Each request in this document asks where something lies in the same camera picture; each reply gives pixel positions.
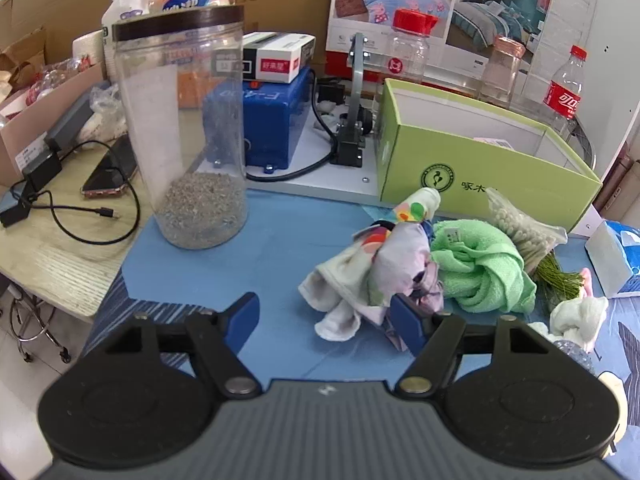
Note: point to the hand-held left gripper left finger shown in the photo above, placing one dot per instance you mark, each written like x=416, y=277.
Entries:
x=243, y=316

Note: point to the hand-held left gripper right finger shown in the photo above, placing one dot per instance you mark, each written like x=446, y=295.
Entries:
x=404, y=320

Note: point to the floral printed cloth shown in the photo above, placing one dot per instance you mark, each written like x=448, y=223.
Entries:
x=400, y=255

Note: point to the green towel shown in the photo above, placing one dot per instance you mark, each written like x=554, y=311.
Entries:
x=475, y=265

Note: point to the bag of cotton swabs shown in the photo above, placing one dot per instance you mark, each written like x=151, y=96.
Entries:
x=522, y=230

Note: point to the green cardboard box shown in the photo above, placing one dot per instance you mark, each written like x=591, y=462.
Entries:
x=450, y=170

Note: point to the green fishing lure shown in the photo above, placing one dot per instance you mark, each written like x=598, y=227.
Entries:
x=560, y=280

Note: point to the white glove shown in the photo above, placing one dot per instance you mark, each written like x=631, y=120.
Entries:
x=580, y=317

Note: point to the blue printed mat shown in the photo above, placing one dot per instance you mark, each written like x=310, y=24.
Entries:
x=270, y=245

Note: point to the clear textured glass vase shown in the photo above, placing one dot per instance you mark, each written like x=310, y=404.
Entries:
x=575, y=355

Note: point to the large clear plastic jar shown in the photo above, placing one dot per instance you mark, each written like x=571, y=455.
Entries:
x=180, y=135

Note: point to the smartphone in pink case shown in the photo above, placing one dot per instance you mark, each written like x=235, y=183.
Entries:
x=110, y=170

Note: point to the blue machine housing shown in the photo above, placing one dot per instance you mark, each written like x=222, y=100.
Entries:
x=270, y=120

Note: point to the chrome stool base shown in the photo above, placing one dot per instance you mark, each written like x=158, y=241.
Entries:
x=35, y=325

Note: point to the blue white tissue pack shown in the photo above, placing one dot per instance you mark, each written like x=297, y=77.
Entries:
x=612, y=255

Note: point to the metal lever mechanism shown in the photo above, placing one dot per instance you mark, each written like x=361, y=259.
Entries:
x=357, y=95

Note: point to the crumpled clear plastic bag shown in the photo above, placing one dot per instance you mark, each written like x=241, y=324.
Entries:
x=107, y=112

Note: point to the black power adapter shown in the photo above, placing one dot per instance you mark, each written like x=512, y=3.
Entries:
x=35, y=170

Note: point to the dark grey flat box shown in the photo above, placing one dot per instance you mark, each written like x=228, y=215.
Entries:
x=70, y=122

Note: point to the white red small box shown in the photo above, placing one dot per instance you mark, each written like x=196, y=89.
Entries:
x=275, y=57

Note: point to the pink tinted glass jar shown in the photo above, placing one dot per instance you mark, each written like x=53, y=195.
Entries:
x=502, y=72

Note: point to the clear jar with red lid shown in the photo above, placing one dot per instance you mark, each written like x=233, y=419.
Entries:
x=407, y=50

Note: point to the cola bottle with red label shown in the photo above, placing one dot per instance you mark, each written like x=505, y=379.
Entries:
x=565, y=95

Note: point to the open cardboard box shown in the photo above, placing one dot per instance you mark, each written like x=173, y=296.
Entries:
x=30, y=120

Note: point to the white tissue package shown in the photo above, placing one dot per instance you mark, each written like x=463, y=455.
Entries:
x=132, y=2

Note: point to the white cabinet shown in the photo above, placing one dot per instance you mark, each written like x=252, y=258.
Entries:
x=612, y=35

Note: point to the white machine base plate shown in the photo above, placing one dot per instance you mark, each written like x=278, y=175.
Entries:
x=320, y=185

